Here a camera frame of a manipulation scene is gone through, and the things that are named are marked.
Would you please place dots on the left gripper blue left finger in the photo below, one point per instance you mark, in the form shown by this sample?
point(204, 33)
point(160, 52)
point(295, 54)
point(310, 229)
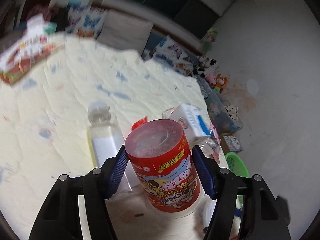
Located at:
point(116, 167)

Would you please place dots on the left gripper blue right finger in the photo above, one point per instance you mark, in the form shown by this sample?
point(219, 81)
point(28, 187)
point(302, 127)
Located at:
point(201, 164)

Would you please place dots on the clear plastic bottle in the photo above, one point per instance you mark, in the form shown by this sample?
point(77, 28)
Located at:
point(104, 134)

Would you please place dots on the blue white milk carton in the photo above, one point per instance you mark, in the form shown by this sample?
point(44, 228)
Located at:
point(190, 118)

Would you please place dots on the red snack canister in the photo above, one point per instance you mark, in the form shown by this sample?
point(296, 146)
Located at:
point(161, 158)

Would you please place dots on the pink wet wipes pack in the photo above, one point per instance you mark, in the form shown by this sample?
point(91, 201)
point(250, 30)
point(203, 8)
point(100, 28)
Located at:
point(216, 143)

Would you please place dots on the white quilted table cover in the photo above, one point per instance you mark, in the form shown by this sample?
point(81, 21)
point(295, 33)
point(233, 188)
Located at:
point(44, 117)

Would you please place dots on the green plastic mesh basket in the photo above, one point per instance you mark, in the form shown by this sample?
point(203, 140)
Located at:
point(237, 166)

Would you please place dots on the cardboard box with books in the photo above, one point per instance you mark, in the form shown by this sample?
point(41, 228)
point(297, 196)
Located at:
point(230, 143)

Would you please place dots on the round clear plastic lid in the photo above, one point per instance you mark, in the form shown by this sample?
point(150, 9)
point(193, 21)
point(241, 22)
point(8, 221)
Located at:
point(207, 212)

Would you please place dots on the clear plastic storage bin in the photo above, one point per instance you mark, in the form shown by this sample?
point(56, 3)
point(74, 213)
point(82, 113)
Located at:
point(223, 115)

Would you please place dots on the small red candy wrapper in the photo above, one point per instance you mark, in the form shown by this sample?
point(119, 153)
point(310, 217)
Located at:
point(140, 122)

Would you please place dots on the pink plush toy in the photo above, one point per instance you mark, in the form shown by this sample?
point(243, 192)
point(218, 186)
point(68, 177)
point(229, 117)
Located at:
point(211, 79)

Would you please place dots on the orange fox plush toy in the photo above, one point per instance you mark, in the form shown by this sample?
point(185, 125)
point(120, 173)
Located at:
point(220, 82)

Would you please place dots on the cow plush toy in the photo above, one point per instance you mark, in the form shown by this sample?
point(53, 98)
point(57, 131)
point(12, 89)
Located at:
point(207, 65)

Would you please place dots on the butterfly pillow right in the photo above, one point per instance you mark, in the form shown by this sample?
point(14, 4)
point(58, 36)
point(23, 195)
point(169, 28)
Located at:
point(169, 53)

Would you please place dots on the butterfly pillow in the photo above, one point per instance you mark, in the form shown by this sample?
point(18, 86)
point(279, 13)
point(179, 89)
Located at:
point(86, 21)
point(169, 53)

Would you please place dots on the artificial flower decoration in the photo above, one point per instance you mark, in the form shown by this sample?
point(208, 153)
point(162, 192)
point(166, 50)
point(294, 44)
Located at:
point(209, 39)

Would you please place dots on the beige cushion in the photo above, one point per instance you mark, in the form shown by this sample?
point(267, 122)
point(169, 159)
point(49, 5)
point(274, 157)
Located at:
point(122, 31)

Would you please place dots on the cartoon picture book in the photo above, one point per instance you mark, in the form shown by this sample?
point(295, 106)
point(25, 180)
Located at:
point(21, 57)

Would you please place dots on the dark window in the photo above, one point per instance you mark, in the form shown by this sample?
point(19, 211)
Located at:
point(170, 2)

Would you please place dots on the butterfly pillow left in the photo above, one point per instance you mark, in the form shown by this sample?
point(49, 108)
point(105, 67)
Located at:
point(86, 21)

